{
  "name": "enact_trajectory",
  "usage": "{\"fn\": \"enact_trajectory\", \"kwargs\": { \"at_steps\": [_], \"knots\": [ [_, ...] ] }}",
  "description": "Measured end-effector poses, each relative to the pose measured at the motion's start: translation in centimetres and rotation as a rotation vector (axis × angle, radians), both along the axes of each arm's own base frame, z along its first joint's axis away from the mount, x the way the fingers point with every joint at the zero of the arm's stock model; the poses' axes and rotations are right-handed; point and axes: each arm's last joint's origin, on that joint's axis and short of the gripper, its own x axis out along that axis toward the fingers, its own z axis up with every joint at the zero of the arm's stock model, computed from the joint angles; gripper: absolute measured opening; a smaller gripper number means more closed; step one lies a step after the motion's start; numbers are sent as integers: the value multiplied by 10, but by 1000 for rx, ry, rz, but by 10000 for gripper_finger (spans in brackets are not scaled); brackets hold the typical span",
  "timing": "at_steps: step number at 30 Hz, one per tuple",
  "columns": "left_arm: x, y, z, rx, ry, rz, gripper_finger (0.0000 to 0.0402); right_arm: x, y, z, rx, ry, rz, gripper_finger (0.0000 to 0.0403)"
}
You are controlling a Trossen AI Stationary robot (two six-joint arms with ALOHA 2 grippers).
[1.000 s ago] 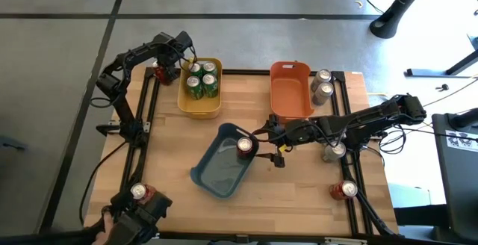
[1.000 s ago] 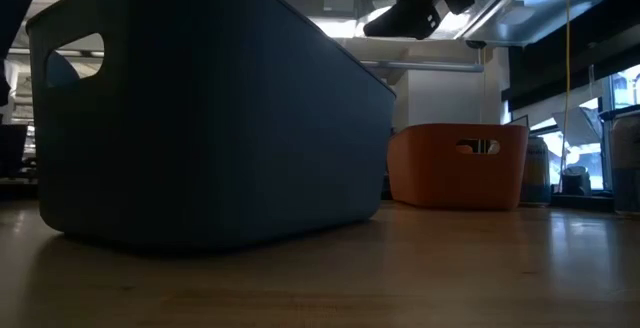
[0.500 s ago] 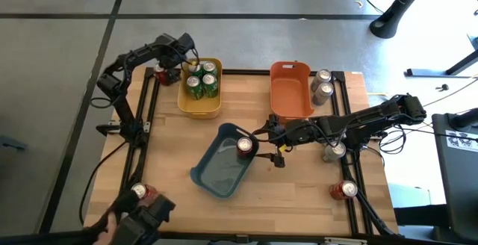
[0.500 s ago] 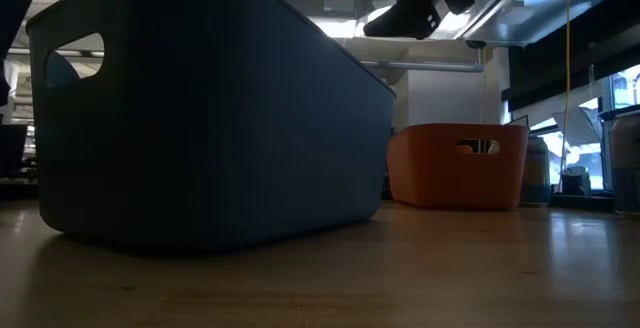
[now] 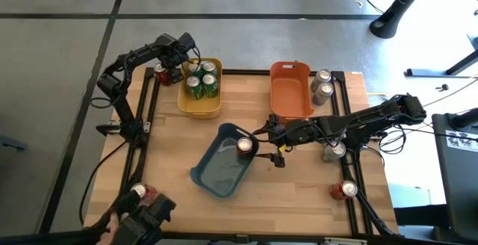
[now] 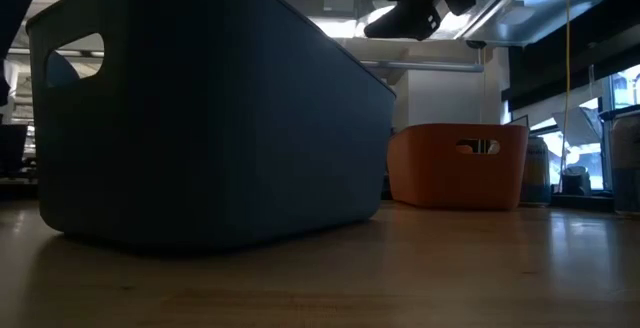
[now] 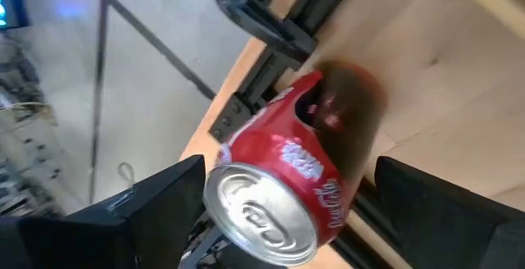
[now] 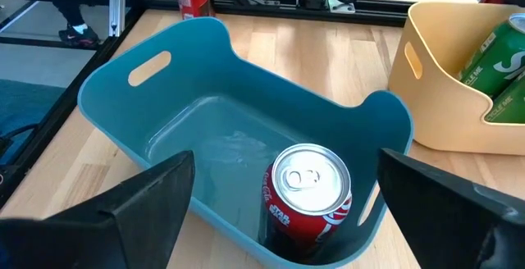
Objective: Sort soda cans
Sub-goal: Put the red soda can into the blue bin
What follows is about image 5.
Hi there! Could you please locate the black cable bundle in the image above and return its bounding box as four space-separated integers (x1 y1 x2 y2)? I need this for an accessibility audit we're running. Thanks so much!
343 162 403 238

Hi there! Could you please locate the grey floor object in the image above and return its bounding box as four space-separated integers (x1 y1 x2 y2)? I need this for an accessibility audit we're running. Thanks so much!
0 135 28 152

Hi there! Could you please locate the blue plastic bin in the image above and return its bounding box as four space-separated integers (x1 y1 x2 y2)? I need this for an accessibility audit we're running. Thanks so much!
189 122 261 200

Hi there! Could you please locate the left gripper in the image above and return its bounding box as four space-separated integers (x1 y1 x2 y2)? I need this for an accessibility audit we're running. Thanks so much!
160 34 197 87

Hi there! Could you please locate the white marker tag sticker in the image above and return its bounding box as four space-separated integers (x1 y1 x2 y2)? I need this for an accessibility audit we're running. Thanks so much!
444 129 478 152

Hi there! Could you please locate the black aluminium frame rail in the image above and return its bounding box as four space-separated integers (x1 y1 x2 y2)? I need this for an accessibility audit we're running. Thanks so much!
130 71 164 201
332 72 358 235
160 232 404 245
149 68 347 77
340 71 373 235
111 67 156 216

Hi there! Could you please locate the orange plastic bin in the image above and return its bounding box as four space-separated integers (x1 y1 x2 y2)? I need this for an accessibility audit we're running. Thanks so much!
269 61 315 125

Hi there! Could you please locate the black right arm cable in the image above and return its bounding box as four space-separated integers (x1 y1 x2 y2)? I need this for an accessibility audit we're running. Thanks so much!
379 123 408 155

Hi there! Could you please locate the thin black hanging cable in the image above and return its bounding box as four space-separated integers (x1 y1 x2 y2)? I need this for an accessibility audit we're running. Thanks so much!
78 142 126 226

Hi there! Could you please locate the thick black desk leg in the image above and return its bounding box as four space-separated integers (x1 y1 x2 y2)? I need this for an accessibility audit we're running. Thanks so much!
369 0 436 40

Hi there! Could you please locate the yellow plastic bin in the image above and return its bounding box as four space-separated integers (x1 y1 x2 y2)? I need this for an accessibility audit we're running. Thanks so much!
177 57 224 120

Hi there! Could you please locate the black camera cable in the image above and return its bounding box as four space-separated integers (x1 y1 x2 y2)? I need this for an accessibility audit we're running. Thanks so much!
252 126 287 143
184 45 202 66

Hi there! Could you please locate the silver soda can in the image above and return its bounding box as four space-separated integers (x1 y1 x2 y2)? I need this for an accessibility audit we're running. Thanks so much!
323 142 347 163
311 81 335 107
310 68 333 93

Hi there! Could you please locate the black right camera cable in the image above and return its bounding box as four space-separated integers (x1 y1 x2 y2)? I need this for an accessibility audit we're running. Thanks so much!
252 126 287 143

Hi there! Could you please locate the person's hand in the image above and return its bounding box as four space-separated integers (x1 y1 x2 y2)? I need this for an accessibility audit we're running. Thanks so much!
95 213 120 245

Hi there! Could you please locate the silver frame bracket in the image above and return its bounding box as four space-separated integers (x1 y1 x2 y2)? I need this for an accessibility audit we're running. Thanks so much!
323 237 369 245

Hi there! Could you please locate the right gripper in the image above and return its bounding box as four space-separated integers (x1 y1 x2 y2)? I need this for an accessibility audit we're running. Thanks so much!
256 114 319 169

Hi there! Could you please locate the black left camera cable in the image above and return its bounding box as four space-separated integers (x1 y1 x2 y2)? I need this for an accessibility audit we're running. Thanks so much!
184 45 202 66

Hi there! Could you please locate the red Coca-Cola can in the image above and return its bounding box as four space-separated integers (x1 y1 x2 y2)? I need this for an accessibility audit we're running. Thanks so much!
130 182 158 201
235 136 255 161
328 180 359 201
153 62 173 86

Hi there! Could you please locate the grey box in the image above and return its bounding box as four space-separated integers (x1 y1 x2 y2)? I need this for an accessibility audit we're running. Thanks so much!
388 182 434 205

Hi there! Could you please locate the black handheld device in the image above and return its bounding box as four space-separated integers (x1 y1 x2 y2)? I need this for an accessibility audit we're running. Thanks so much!
114 193 177 245

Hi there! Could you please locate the black desk foot bar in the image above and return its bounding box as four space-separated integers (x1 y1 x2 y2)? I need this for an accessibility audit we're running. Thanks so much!
406 49 478 78

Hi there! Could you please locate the black stand base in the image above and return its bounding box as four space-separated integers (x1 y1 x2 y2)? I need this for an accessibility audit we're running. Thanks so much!
394 204 449 228

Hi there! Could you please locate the black equipment case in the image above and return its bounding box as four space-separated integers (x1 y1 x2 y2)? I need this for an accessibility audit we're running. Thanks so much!
431 112 478 244

